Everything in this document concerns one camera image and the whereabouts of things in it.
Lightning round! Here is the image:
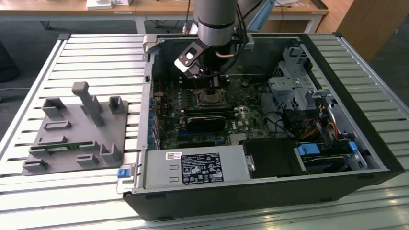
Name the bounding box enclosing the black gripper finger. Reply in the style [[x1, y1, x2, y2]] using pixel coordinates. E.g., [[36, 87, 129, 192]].
[[207, 74, 223, 95]]

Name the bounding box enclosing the metal CPU socket cover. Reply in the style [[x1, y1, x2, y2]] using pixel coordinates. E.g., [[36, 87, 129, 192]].
[[197, 89, 227, 106]]

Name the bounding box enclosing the CPU socket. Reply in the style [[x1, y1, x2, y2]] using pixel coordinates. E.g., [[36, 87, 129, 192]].
[[195, 88, 228, 108]]

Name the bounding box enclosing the black RAM slot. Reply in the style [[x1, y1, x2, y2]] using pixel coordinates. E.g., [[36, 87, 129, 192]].
[[184, 107, 235, 111], [184, 111, 235, 115], [184, 109, 235, 113], [184, 113, 235, 117]]

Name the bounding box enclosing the black graphics card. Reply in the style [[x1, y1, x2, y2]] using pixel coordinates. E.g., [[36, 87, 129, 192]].
[[187, 115, 227, 133]]

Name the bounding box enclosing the green motherboard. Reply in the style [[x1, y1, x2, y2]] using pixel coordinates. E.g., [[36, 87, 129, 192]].
[[152, 76, 272, 149]]

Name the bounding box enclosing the small silver heatsink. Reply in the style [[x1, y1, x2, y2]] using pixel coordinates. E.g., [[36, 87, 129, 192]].
[[231, 133, 249, 144]]

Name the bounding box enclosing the silver metal disk cage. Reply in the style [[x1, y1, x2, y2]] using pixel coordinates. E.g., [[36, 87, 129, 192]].
[[268, 46, 340, 111]]

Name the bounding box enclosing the pale blue teach pendant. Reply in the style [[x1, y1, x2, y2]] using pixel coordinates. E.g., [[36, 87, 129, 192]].
[[248, 0, 276, 32]]

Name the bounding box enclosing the wooden desk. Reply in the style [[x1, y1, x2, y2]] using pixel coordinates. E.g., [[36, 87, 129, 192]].
[[133, 0, 331, 34], [0, 0, 137, 31]]

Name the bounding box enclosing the white paper sheet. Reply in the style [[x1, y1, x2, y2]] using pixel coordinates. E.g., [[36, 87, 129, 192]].
[[275, 0, 313, 7]]

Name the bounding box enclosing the silver power supply unit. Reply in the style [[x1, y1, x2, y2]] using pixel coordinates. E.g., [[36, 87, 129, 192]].
[[140, 145, 253, 190]]

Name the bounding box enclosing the blue disk carrier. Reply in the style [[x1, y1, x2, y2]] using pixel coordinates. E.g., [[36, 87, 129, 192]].
[[296, 143, 320, 158]]

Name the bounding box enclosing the black flat device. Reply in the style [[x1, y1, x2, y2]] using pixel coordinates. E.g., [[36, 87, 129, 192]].
[[311, 0, 331, 11]]

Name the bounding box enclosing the grey parts rack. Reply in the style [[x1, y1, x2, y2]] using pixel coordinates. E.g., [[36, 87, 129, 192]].
[[20, 81, 129, 177]]

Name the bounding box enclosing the black PC case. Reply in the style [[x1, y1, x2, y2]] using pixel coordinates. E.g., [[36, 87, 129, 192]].
[[123, 32, 406, 221]]

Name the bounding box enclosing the green RAM stick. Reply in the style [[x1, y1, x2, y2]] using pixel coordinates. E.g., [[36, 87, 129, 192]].
[[31, 142, 95, 154]]

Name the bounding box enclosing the wooden cabinet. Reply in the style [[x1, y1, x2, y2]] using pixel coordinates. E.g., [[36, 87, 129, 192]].
[[332, 0, 409, 62]]

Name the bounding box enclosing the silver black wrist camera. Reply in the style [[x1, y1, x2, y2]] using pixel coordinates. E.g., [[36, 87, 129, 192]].
[[173, 40, 207, 79]]

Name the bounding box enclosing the grey case handle latch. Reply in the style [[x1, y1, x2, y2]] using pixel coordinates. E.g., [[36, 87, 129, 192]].
[[141, 34, 161, 60]]

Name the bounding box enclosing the coloured power wire bundle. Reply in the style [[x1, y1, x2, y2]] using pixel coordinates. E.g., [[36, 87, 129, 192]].
[[300, 118, 340, 141]]

